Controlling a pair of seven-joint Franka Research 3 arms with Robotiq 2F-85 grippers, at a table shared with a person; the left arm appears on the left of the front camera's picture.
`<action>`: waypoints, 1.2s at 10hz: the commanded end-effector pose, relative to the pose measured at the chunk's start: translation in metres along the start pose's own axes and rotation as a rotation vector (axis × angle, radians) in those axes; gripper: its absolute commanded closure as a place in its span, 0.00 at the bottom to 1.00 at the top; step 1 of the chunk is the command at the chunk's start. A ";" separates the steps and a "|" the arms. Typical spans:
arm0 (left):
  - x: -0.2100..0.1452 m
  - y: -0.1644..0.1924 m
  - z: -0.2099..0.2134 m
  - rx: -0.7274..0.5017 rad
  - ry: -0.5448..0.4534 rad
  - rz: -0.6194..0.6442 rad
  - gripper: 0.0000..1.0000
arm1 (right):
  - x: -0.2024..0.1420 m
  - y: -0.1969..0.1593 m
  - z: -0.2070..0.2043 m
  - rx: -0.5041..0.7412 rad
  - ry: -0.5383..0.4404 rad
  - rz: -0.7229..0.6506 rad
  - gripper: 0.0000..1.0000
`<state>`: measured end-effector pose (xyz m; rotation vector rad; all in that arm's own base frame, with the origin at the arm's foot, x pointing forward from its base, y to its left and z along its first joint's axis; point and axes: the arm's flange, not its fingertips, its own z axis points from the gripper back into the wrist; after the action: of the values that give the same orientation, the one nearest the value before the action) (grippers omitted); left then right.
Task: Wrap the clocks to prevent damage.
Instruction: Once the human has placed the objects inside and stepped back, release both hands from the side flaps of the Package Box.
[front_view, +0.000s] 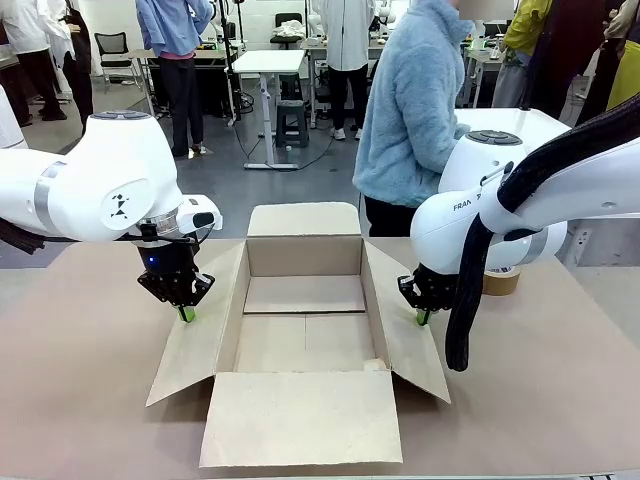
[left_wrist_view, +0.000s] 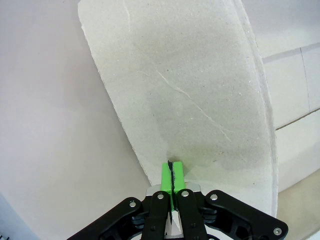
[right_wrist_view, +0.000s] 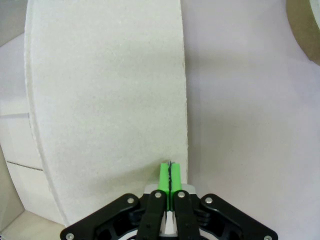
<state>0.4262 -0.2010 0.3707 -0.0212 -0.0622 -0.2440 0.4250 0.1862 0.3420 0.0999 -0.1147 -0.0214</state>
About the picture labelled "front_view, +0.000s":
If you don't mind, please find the person in blue fleece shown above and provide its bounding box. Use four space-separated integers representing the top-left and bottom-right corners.
352 0 482 239

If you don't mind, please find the person in yellow-green jacket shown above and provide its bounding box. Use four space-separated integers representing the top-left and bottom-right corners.
492 0 554 109

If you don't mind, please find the person in dark maroon coat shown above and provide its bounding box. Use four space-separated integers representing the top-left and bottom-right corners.
528 0 621 122

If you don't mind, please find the grey plastic stool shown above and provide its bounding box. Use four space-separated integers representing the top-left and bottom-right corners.
274 99 312 150

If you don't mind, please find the black arm cable sleeve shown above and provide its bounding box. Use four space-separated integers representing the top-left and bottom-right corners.
444 92 640 373
0 217 76 254

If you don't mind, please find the black right arm cable sleeve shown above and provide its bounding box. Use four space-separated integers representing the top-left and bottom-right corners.
444 92 640 373

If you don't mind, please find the person in blue shirt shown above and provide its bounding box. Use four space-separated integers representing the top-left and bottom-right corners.
134 0 214 159

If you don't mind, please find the large brown cardboard box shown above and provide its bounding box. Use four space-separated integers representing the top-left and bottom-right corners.
144 201 452 470

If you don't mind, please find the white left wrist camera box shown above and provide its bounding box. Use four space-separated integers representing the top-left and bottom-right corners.
177 195 224 237

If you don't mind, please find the brown packing tape roll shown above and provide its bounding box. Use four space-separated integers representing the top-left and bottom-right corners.
481 264 524 298

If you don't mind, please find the thin black left gripper cable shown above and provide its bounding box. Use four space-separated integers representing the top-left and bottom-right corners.
135 222 214 247

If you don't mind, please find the person in black white outfit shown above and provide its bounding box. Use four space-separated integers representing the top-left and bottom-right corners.
48 0 96 139

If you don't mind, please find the person in white shirt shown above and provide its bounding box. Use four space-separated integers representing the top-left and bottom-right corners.
0 0 69 128

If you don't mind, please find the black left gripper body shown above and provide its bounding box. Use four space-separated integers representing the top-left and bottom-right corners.
136 232 201 292

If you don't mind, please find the person's right forearm blue sleeve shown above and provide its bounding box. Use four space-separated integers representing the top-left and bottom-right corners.
424 119 474 177

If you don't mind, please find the black left arm cable sleeve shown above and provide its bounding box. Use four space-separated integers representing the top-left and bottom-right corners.
0 217 76 254

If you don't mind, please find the white standing desk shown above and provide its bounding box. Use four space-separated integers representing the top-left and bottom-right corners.
231 48 307 172

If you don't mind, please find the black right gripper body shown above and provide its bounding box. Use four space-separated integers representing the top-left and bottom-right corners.
409 266 459 312

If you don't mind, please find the black tripod pole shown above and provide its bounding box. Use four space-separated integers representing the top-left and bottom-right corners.
218 0 242 127

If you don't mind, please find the black mesh office chair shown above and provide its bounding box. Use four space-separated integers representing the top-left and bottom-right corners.
93 31 144 94

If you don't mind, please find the person in long white coat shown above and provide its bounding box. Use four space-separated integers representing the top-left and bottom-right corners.
319 0 377 142

